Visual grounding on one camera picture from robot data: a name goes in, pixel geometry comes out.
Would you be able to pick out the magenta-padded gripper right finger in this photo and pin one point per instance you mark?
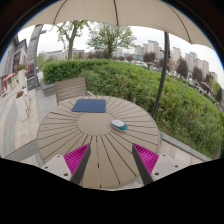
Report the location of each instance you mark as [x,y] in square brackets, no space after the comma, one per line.
[146,159]

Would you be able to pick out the round-crowned leafy tree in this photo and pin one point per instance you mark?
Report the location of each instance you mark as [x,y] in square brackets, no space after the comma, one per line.
[110,36]

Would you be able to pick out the brown slatted outdoor chair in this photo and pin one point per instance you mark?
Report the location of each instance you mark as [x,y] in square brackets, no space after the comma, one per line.
[70,88]

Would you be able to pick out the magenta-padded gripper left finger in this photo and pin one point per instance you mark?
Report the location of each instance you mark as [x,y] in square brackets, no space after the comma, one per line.
[77,159]

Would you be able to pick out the tall grey sign pylon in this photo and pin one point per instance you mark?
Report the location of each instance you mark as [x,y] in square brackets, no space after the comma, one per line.
[33,43]

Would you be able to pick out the distant apartment buildings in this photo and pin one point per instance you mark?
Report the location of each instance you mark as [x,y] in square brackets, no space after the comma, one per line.
[195,63]

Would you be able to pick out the white planter box with flowers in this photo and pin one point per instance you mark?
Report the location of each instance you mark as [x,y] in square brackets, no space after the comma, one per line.
[21,106]
[22,78]

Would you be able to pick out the sparse-leaved tree with thick trunk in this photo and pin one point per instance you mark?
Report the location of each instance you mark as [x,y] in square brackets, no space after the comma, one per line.
[70,43]

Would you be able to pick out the white and teal computer mouse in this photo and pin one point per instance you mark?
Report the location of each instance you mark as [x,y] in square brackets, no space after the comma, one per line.
[118,124]

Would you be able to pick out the beige cantilever patio umbrella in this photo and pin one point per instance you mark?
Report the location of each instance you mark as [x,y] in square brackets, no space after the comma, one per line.
[100,11]

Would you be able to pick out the navy blue mouse pad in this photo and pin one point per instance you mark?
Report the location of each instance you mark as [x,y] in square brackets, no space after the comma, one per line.
[88,105]

